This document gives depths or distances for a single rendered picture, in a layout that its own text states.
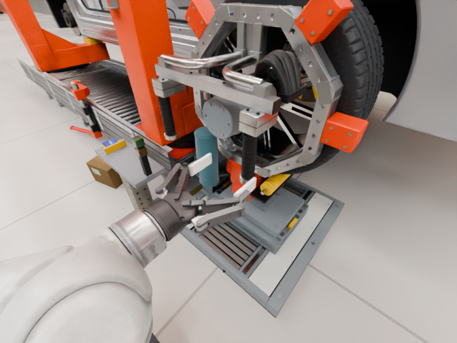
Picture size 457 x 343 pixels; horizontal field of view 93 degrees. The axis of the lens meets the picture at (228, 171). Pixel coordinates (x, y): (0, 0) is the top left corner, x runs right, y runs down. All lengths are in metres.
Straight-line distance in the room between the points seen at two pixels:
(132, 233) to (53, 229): 1.42
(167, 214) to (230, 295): 0.89
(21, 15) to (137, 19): 1.93
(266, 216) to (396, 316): 0.73
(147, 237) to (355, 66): 0.62
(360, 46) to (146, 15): 0.73
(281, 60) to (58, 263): 0.51
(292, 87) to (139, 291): 0.48
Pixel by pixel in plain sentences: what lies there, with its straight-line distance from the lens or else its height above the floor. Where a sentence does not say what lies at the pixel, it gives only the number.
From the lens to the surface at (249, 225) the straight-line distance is 1.25.
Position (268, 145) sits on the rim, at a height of 0.65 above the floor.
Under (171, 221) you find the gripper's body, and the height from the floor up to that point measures 0.85.
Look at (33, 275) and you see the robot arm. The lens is 0.22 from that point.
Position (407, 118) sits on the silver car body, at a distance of 1.07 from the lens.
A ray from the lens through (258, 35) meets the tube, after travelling 0.70.
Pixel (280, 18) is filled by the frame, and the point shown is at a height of 1.10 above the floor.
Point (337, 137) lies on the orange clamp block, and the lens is 0.66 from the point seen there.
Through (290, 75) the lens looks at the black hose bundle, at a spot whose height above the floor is 1.01.
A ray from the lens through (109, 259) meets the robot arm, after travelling 0.21.
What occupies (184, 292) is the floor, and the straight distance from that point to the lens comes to 1.26.
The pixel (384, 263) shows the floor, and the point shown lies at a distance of 1.56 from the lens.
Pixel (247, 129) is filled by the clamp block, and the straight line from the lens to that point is 0.50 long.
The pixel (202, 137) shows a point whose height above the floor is 0.74.
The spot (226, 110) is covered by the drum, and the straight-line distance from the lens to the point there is 0.64.
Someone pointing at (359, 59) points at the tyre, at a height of 1.02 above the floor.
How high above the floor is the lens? 1.16
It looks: 41 degrees down
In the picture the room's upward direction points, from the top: straight up
